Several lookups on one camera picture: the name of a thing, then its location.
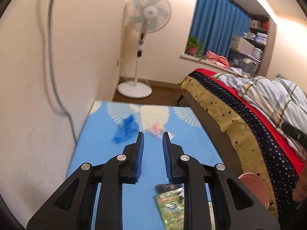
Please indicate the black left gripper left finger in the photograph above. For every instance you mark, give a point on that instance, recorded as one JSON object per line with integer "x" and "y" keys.
{"x": 92, "y": 194}

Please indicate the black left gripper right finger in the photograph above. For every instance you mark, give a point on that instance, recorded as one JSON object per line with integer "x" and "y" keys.
{"x": 234, "y": 205}

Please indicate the pink trash basin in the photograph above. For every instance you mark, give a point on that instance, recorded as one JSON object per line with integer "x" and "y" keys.
{"x": 257, "y": 186}

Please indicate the person's right hand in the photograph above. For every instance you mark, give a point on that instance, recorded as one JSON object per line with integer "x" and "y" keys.
{"x": 300, "y": 190}

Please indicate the plaid grey blanket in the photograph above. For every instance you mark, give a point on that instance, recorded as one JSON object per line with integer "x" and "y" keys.
{"x": 279, "y": 100}

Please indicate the bed with starry sheets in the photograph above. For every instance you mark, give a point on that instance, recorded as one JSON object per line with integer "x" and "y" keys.
{"x": 244, "y": 138}

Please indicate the green panda snack packet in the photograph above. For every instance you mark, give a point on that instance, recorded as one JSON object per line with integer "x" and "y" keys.
{"x": 170, "y": 202}

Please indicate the blue patterned table mat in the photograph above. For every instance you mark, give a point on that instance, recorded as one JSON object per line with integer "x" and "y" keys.
{"x": 95, "y": 146}

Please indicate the pink clothing pile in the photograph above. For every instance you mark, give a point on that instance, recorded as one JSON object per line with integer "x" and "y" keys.
{"x": 219, "y": 60}

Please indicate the wooden bookshelf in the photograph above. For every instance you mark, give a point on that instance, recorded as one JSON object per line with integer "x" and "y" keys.
{"x": 261, "y": 34}

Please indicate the white cardboard box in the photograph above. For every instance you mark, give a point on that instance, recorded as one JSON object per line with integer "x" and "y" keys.
{"x": 241, "y": 45}

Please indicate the clear bag with pink items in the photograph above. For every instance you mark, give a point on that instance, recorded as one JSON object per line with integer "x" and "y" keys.
{"x": 157, "y": 130}

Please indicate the potted green plant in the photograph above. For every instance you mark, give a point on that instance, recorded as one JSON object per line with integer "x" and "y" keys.
{"x": 194, "y": 47}

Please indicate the blue curtain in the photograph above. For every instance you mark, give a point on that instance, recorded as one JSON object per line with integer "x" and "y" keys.
{"x": 215, "y": 22}

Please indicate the white standing fan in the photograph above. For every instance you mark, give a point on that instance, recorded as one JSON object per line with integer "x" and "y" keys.
{"x": 145, "y": 16}

